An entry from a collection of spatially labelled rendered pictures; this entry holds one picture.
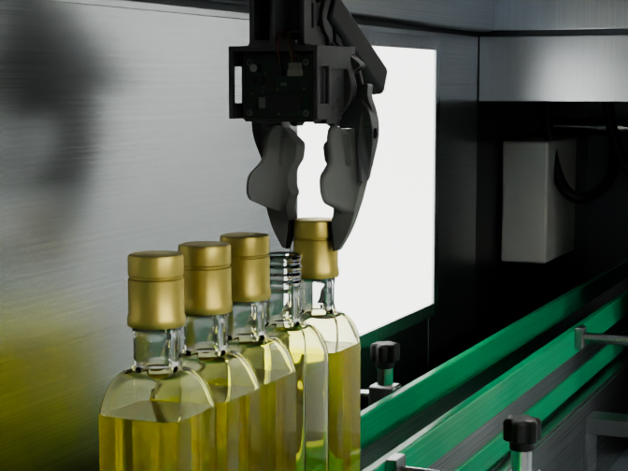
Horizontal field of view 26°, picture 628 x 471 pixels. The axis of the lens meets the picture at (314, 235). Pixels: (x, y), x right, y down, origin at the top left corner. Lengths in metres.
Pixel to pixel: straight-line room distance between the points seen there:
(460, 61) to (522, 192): 0.28
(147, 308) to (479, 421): 0.58
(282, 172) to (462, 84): 0.85
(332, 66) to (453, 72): 0.85
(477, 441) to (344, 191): 0.42
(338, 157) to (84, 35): 0.20
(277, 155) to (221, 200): 0.14
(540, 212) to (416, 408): 0.71
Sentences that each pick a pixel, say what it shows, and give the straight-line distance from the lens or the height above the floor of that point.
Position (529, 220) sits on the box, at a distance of 2.03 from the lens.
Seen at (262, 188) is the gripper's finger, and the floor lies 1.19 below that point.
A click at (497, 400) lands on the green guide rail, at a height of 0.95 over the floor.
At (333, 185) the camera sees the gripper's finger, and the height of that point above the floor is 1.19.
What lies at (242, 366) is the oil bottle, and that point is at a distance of 0.88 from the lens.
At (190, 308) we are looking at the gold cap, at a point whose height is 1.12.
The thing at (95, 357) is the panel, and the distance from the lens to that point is 1.00.
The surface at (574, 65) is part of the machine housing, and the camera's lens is 1.89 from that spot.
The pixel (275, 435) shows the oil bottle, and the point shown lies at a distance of 0.93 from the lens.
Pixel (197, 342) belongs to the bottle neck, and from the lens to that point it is 0.87.
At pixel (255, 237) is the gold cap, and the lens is 0.91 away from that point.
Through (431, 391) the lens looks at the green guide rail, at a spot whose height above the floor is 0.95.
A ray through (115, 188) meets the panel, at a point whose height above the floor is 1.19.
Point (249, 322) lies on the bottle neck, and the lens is 0.92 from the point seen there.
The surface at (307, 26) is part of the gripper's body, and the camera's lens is 0.98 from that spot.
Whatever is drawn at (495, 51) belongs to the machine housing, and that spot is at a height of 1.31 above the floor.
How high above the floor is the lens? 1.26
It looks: 6 degrees down
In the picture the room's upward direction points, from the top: straight up
